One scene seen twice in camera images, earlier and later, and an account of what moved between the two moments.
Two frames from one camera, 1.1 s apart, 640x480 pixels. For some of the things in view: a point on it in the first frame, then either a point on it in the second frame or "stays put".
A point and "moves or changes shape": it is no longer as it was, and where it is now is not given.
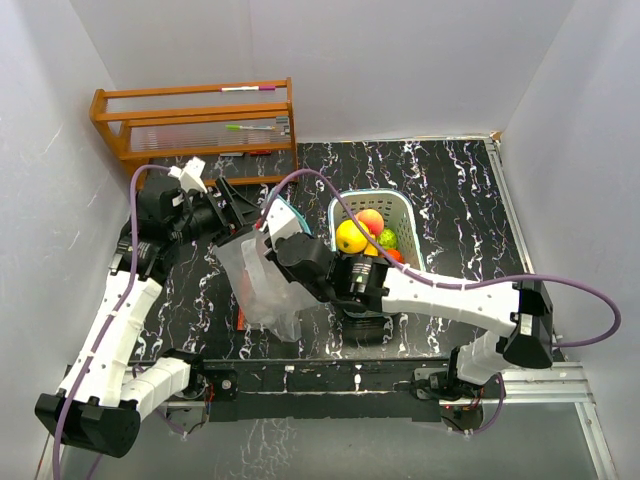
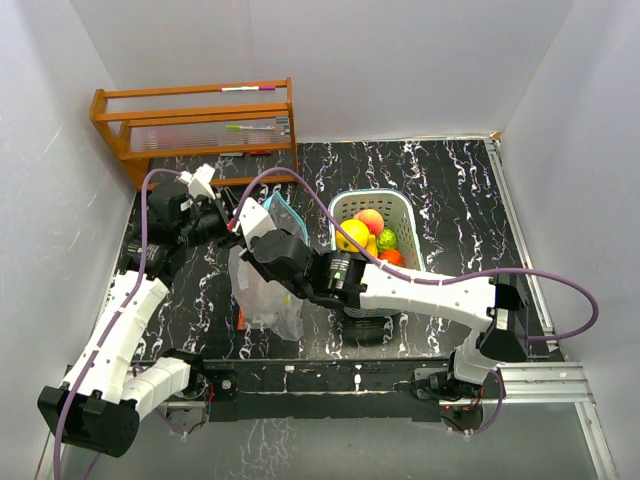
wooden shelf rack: x=244 y=118 stays put
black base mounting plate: x=320 y=391 stays put
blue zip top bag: x=265 y=295 moves or changes shape
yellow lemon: x=350 y=239 stays put
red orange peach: x=373 y=219 stays put
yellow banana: x=370 y=250 moves or changes shape
